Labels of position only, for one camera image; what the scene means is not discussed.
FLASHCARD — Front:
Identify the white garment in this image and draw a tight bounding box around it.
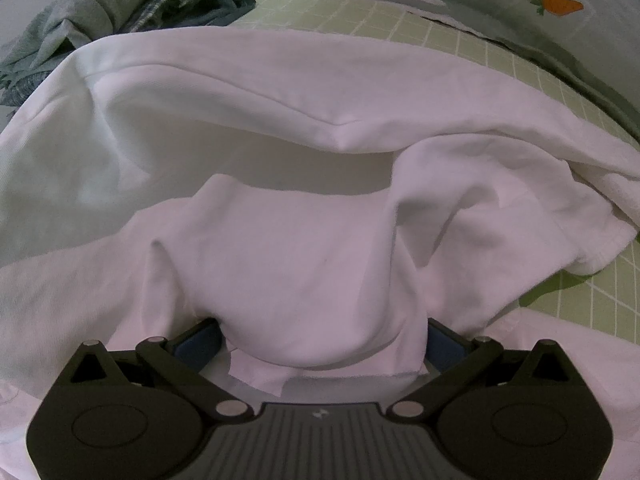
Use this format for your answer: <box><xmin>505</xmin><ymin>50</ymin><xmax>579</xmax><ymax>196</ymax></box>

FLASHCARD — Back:
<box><xmin>1</xmin><ymin>27</ymin><xmax>639</xmax><ymax>479</ymax></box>

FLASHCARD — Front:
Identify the pile of folded clothes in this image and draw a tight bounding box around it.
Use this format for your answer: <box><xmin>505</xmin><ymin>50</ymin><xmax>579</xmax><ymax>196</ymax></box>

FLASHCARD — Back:
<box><xmin>1</xmin><ymin>0</ymin><xmax>256</xmax><ymax>108</ymax></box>

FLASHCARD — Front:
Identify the green grid bed sheet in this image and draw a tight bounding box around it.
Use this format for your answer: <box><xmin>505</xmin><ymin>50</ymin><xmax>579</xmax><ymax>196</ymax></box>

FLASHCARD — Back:
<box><xmin>236</xmin><ymin>0</ymin><xmax>639</xmax><ymax>344</ymax></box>

